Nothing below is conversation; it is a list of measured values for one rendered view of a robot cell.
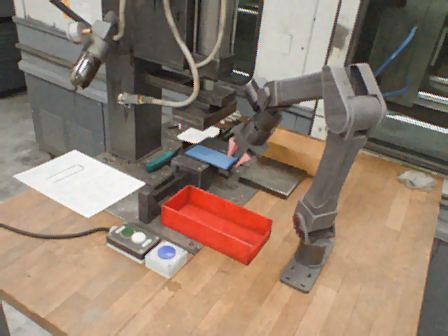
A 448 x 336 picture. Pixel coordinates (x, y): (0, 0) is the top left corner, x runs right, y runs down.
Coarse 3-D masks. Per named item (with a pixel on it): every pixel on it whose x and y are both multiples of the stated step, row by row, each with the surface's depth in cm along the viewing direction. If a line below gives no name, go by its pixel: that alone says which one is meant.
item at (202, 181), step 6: (174, 168) 112; (180, 168) 110; (228, 168) 123; (192, 174) 109; (198, 174) 108; (204, 174) 110; (210, 174) 113; (192, 180) 110; (198, 180) 109; (204, 180) 111; (210, 180) 115; (180, 186) 113; (198, 186) 110; (204, 186) 112; (210, 186) 116
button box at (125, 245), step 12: (12, 228) 92; (96, 228) 94; (108, 228) 94; (120, 228) 92; (108, 240) 90; (120, 240) 89; (132, 240) 89; (144, 240) 89; (156, 240) 90; (120, 252) 90; (132, 252) 87; (144, 252) 87
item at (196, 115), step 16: (144, 80) 112; (160, 80) 109; (176, 80) 113; (192, 80) 112; (208, 80) 104; (208, 96) 103; (224, 96) 102; (176, 112) 102; (192, 112) 101; (208, 112) 103; (224, 112) 108; (208, 128) 102
